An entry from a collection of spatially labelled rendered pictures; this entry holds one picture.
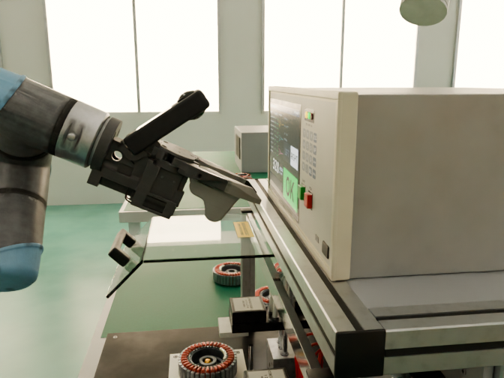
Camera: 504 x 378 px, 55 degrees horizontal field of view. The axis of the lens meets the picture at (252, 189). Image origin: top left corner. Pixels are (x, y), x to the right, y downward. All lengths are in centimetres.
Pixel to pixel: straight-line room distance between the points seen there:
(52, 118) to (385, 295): 42
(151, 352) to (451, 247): 70
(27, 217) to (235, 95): 477
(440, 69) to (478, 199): 546
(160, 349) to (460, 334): 74
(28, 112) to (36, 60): 492
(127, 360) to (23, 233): 51
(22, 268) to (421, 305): 44
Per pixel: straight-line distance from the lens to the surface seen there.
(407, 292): 54
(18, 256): 62
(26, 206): 65
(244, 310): 91
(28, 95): 62
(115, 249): 82
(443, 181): 56
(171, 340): 113
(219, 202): 61
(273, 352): 97
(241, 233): 86
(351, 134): 51
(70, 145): 61
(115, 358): 109
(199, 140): 535
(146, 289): 143
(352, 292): 53
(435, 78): 600
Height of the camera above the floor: 133
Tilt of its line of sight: 13 degrees down
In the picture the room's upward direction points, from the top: straight up
